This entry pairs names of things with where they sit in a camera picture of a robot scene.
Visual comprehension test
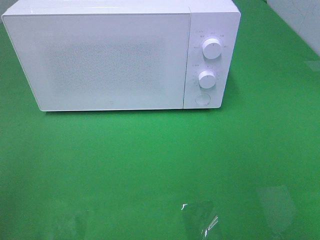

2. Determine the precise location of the round white door button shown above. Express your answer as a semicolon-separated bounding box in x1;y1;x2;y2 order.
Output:
195;93;211;106

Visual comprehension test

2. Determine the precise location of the white microwave knob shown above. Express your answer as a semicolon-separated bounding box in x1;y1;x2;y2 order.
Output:
202;37;223;60
198;70;217;89

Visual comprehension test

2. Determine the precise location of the white microwave door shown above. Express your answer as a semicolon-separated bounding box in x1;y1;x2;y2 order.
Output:
3;14;190;112

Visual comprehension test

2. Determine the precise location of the white microwave oven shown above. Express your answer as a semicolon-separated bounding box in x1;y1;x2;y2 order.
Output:
1;0;241;112

